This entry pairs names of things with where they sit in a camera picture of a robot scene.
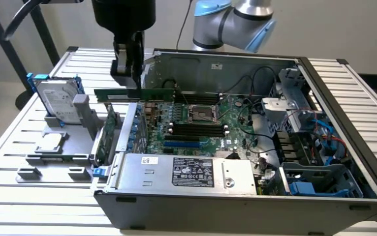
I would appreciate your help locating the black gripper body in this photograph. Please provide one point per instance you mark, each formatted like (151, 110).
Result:
(124, 14)

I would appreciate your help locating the green RAM stick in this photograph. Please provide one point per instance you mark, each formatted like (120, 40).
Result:
(155, 94)

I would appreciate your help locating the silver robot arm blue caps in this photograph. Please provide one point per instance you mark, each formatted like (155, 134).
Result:
(240, 27)

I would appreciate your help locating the black RAM slot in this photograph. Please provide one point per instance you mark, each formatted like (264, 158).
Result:
(196, 134)
(196, 125)
(196, 131)
(196, 103)
(196, 100)
(196, 96)
(196, 128)

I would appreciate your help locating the green graphics card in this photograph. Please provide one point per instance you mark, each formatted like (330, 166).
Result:
(105, 137)

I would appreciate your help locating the grey parts rack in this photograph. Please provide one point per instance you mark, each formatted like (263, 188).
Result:
(80, 137)

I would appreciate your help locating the blue expansion slot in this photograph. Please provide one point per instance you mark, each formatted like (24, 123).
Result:
(182, 144)

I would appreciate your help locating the short black expansion slot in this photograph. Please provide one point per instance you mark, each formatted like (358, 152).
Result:
(172, 151)

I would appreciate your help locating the silver CPU chip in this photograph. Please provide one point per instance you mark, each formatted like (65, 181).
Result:
(52, 142)

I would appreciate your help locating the green Dell motherboard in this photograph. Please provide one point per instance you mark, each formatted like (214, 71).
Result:
(231, 118)

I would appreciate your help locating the blue case latch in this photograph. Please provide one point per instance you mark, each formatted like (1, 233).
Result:
(99, 171)

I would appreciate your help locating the silver power supply unit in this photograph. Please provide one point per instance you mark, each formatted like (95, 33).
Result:
(162, 177)

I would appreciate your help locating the metal disk bay cage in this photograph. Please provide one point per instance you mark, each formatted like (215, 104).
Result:
(290, 98)

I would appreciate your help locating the black open PC case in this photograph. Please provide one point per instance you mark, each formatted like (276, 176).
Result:
(240, 211)

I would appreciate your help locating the grey blue fan shroud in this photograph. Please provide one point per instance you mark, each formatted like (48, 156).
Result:
(319, 177)

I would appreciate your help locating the hard disk in blue bracket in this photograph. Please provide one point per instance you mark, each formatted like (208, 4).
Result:
(56, 96)

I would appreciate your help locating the CPU socket metal frame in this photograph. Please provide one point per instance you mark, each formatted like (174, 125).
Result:
(202, 113)

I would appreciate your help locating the black stand frame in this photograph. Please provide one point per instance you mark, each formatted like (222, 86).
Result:
(10, 49)

